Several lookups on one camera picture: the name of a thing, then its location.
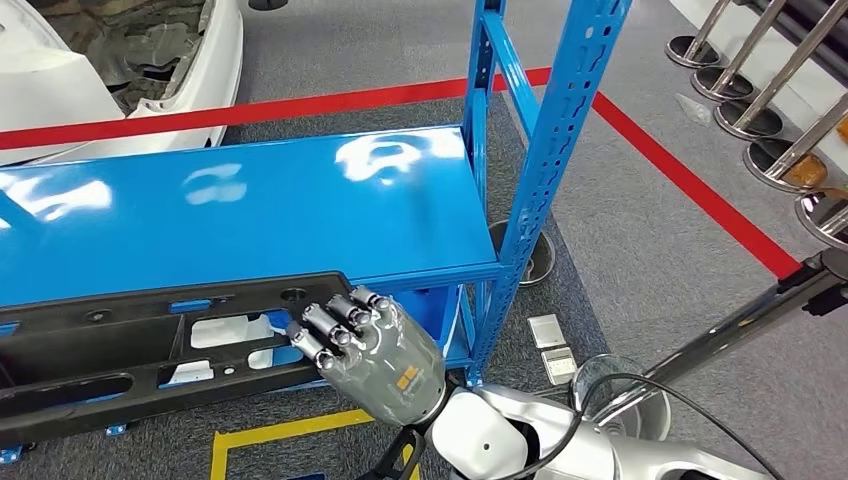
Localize black camera bracket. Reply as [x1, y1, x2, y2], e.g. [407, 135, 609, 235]
[357, 427, 429, 480]

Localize long red barrier belt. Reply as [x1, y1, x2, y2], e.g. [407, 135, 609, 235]
[0, 66, 552, 152]

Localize white car body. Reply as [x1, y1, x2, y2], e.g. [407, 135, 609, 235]
[0, 0, 244, 167]

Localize silver floor socket plate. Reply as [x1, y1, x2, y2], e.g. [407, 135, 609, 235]
[541, 346, 579, 387]
[527, 313, 568, 350]

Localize brown packet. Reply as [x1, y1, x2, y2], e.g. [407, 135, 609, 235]
[781, 155, 828, 190]

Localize long black plastic panel part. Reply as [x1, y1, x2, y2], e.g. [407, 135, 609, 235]
[0, 271, 356, 445]

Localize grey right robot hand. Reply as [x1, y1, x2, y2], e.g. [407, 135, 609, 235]
[286, 284, 448, 429]

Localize chrome stanchion behind shelf rack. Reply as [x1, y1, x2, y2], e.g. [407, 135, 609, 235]
[488, 218, 558, 288]

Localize blue metal shelf rack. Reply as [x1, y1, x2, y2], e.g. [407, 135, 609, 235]
[0, 0, 635, 439]

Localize yellow floor tape square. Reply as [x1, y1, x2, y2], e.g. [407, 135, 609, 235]
[210, 408, 422, 480]

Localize clear plastic wrapper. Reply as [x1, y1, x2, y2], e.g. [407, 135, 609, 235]
[674, 92, 713, 127]

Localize short red barrier belt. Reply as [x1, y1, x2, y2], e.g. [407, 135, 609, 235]
[591, 92, 803, 281]

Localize white plastic tray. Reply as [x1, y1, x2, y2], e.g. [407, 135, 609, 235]
[190, 313, 276, 350]
[162, 359, 215, 388]

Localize spare chrome stanchion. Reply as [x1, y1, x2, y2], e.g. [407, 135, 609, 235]
[690, 0, 786, 102]
[741, 92, 848, 195]
[713, 0, 848, 142]
[665, 0, 735, 70]
[794, 190, 848, 252]

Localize chrome stanchion with black head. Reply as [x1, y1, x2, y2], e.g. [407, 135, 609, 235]
[570, 248, 848, 442]

